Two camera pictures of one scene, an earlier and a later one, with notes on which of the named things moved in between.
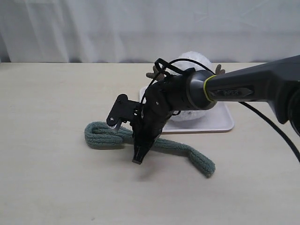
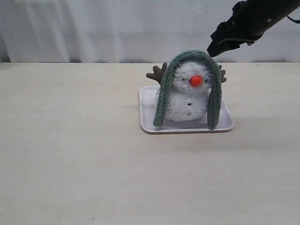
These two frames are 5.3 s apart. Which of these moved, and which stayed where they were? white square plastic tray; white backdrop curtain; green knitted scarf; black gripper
Moved: green knitted scarf; black gripper
Stayed: white square plastic tray; white backdrop curtain
